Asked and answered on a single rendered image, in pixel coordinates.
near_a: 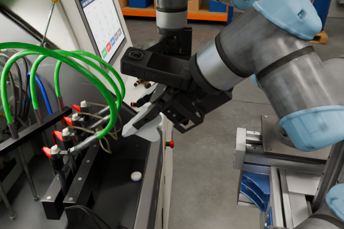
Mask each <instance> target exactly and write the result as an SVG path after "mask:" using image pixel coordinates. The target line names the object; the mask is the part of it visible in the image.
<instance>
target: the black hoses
mask: <svg viewBox="0 0 344 229"><path fill-rule="evenodd" d="M7 51H12V52H14V53H15V54H16V53H18V52H17V51H16V50H14V49H7ZM0 56H5V57H6V58H8V59H10V57H9V56H8V55H6V54H4V53H0ZM21 59H22V61H23V62H24V65H25V73H26V75H25V90H23V89H22V77H21V73H20V69H19V66H18V65H17V63H16V62H14V65H15V67H16V69H17V73H18V80H19V85H18V84H16V83H15V82H14V81H13V77H12V74H11V72H10V71H9V72H8V75H9V78H10V81H9V82H8V84H11V86H12V92H13V102H14V114H13V113H11V116H13V117H14V119H13V121H14V123H15V126H16V129H17V131H18V129H19V128H21V126H22V125H23V126H24V127H25V128H26V129H27V128H28V127H30V126H32V123H31V119H30V118H29V117H28V111H29V106H30V98H29V96H28V94H27V89H28V76H27V73H28V65H27V62H26V60H25V59H24V57H21ZM0 65H1V66H2V67H3V68H4V66H5V65H4V64H3V63H2V62H1V61H0ZM15 86H16V87H17V88H18V89H19V107H18V115H17V102H16V92H15ZM22 93H23V94H24V102H23V109H22ZM26 100H27V107H26ZM25 108H26V113H25ZM21 111H22V114H21ZM24 115H25V116H24ZM26 119H28V121H29V126H27V125H26V124H25V121H26ZM16 122H17V124H16ZM2 133H3V134H5V133H6V134H8V135H10V136H12V135H11V133H10V132H8V131H6V130H3V131H2Z"/></svg>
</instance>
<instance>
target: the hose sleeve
mask: <svg viewBox="0 0 344 229"><path fill-rule="evenodd" d="M99 140H100V139H98V138H97V134H95V135H94V136H92V137H90V138H89V139H87V140H85V141H84V142H82V143H80V144H78V145H77V146H75V151H76V152H79V151H81V150H83V149H85V148H86V147H88V146H90V145H92V144H94V143H96V142H97V141H99Z"/></svg>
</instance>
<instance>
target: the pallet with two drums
mask: <svg viewBox="0 0 344 229"><path fill-rule="evenodd" d="M330 3H331V0H314V2H313V6H314V8H315V10H316V11H317V14H318V16H319V18H320V20H321V23H322V29H321V31H320V32H319V33H318V34H317V35H315V36H314V38H319V39H318V41H317V40H310V42H311V43H318V44H326V42H327V39H328V38H327V34H325V31H324V26H325V23H326V19H327V15H328V13H329V7H330Z"/></svg>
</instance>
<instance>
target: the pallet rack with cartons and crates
mask: <svg viewBox="0 0 344 229"><path fill-rule="evenodd" d="M118 2H119V5H120V8H121V12H122V15H131V16H148V17H156V0H118ZM233 8H234V7H232V6H227V5H225V4H221V3H218V2H215V1H212V0H209V5H202V0H188V6H187V19H200V20H217V21H227V26H228V25H229V24H230V23H231V19H232V17H233Z"/></svg>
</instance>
